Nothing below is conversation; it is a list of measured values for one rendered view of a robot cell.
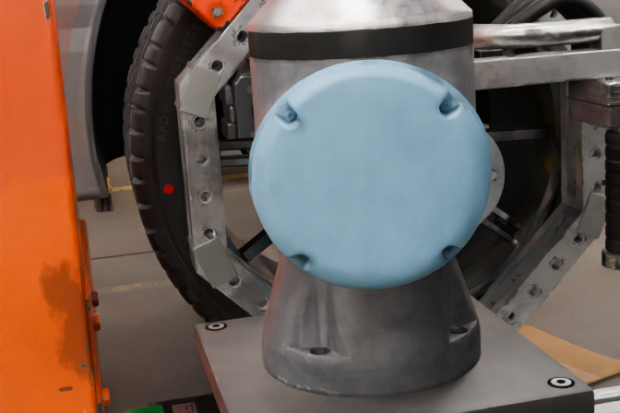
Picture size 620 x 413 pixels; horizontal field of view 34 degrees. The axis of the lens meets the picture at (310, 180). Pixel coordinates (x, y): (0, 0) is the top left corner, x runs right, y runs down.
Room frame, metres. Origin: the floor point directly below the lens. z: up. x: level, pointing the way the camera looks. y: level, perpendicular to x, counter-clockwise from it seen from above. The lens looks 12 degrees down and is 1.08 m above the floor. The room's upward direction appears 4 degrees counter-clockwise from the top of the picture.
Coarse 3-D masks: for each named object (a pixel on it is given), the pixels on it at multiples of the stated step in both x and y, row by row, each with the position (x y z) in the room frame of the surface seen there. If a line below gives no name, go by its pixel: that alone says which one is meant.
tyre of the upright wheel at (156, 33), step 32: (160, 0) 1.43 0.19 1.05; (160, 32) 1.24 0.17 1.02; (192, 32) 1.24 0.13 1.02; (160, 64) 1.23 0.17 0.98; (128, 96) 1.34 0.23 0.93; (160, 96) 1.23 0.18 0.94; (128, 128) 1.28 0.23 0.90; (160, 128) 1.23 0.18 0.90; (128, 160) 1.29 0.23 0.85; (160, 160) 1.23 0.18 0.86; (160, 192) 1.23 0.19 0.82; (160, 224) 1.23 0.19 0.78; (160, 256) 1.24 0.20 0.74; (192, 288) 1.24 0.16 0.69; (224, 320) 1.24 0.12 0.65
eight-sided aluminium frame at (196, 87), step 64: (256, 0) 1.17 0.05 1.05; (512, 0) 1.26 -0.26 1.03; (192, 64) 1.17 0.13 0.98; (192, 128) 1.16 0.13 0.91; (576, 128) 1.27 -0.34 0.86; (192, 192) 1.16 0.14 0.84; (576, 192) 1.27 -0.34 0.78; (192, 256) 1.18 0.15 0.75; (576, 256) 1.26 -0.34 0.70; (512, 320) 1.24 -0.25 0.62
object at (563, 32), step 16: (480, 32) 1.07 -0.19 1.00; (496, 32) 1.06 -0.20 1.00; (512, 32) 1.05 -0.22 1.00; (528, 32) 1.05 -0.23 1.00; (544, 32) 1.05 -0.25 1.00; (560, 32) 1.05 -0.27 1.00; (576, 32) 1.05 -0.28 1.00; (592, 32) 1.06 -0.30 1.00; (608, 32) 1.06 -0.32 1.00; (480, 48) 1.08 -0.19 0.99; (496, 48) 1.07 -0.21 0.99; (512, 48) 1.06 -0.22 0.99; (592, 48) 1.08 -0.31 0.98; (608, 48) 1.06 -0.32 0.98
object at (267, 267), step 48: (480, 0) 1.39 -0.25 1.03; (528, 48) 1.36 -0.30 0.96; (528, 96) 1.42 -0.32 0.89; (240, 144) 1.27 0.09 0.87; (528, 144) 1.42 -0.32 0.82; (528, 192) 1.39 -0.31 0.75; (240, 240) 1.47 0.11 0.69; (480, 240) 1.42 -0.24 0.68; (528, 240) 1.33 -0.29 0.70; (480, 288) 1.32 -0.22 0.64
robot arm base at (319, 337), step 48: (288, 288) 0.63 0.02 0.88; (336, 288) 0.61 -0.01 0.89; (432, 288) 0.62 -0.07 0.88; (288, 336) 0.62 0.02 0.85; (336, 336) 0.60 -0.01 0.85; (384, 336) 0.60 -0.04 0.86; (432, 336) 0.60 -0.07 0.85; (480, 336) 0.65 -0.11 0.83; (288, 384) 0.62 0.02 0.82; (336, 384) 0.60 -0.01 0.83; (384, 384) 0.59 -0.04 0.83; (432, 384) 0.60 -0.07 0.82
